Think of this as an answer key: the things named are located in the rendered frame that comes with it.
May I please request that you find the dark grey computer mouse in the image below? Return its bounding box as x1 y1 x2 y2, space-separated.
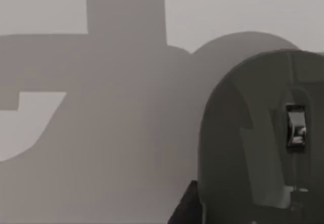
197 48 324 224

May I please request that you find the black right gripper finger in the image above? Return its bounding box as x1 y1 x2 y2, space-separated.
167 180 203 224

